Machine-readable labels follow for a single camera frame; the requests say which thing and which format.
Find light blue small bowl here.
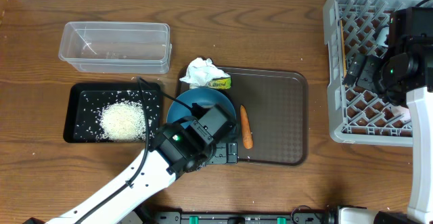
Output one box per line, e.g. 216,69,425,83
375,26,389,47

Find dark blue bowl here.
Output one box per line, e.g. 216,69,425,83
166,87,236,123

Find orange carrot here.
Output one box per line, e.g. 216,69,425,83
240,105,254,150

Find wooden chopstick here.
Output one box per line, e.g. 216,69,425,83
340,19,347,80

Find pile of white rice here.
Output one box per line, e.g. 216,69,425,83
74,90,160,142

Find pale pink cup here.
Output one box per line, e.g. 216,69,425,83
390,106,411,121

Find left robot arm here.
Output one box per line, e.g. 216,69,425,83
50,104,236,224

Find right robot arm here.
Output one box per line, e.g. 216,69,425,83
345,4,432,223

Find grey dishwasher rack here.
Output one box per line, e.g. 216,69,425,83
323,0,422,147

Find yellow green wrapper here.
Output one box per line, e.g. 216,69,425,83
189,77,231,90

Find crumpled white tissue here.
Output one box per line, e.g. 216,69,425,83
179,58,231,85

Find dark brown serving tray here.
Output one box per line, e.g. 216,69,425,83
168,66,309,166

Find black rectangular tray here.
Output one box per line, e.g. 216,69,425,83
63,83,162,143

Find clear plastic bin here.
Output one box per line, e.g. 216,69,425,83
58,22,172,74

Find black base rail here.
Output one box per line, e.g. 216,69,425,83
118,210,339,224

